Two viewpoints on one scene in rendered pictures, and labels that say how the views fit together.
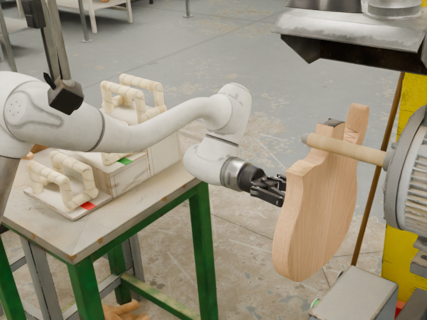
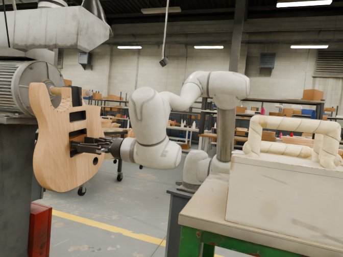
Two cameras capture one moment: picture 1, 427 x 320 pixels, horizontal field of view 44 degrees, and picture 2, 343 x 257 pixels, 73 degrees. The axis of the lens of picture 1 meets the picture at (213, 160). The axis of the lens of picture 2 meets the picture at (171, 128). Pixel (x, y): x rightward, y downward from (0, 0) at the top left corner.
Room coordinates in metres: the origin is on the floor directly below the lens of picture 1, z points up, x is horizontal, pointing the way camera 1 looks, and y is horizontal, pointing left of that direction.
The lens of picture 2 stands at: (2.08, -0.27, 1.19)
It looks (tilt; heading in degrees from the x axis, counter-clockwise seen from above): 3 degrees down; 157
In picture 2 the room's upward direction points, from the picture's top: 5 degrees clockwise
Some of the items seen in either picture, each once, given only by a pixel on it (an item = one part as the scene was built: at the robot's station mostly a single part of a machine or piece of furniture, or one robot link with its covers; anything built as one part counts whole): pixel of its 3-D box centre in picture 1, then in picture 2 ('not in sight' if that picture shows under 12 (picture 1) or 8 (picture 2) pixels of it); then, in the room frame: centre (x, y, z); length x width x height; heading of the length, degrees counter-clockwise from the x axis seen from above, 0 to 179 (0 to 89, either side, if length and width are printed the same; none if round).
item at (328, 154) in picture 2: (125, 91); (329, 148); (1.73, 0.29, 1.15); 0.03 x 0.03 x 0.09
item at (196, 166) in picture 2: not in sight; (196, 165); (0.72, 0.53, 0.87); 0.18 x 0.16 x 0.22; 47
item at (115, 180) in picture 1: (103, 164); not in sight; (1.53, 0.36, 0.98); 0.27 x 0.16 x 0.09; 48
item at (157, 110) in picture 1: (153, 113); (249, 147); (1.58, 0.18, 1.12); 0.11 x 0.03 x 0.03; 138
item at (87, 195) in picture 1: (82, 197); not in sight; (1.35, 0.40, 0.96); 0.11 x 0.03 x 0.03; 138
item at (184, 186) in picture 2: not in sight; (190, 184); (0.70, 0.51, 0.73); 0.22 x 0.18 x 0.06; 41
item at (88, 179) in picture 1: (89, 183); not in sight; (1.38, 0.38, 0.99); 0.03 x 0.03 x 0.09
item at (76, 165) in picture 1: (70, 162); not in sight; (1.44, 0.44, 1.04); 0.20 x 0.03 x 0.03; 47
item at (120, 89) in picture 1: (121, 89); not in sight; (1.61, 0.28, 1.20); 0.20 x 0.03 x 0.03; 47
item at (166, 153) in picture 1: (136, 136); (282, 190); (1.64, 0.26, 1.02); 0.27 x 0.15 x 0.17; 48
